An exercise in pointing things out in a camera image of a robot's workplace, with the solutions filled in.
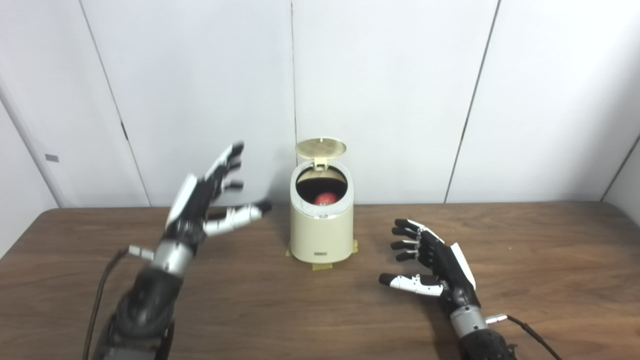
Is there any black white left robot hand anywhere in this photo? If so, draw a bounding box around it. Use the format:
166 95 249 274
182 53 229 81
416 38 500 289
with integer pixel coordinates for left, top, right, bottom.
165 141 273 246

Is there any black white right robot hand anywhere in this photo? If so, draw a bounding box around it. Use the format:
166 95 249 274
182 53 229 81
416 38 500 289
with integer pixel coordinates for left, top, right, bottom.
378 218 482 313

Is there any cream-colored bin body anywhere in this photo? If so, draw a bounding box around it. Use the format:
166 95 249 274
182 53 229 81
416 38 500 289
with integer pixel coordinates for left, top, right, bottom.
289 159 355 264

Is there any cream round bin lid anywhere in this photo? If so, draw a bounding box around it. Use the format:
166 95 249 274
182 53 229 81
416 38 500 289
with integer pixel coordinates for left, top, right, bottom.
295 136 347 171

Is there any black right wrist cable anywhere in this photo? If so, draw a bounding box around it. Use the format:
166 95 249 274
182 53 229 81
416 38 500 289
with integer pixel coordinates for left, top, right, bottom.
485 314 563 360

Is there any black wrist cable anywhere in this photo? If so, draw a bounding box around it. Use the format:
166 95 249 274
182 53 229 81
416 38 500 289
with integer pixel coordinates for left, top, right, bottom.
485 314 563 360
82 245 156 360

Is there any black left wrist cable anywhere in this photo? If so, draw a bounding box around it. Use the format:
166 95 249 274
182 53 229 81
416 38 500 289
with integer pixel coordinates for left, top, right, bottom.
82 245 156 360

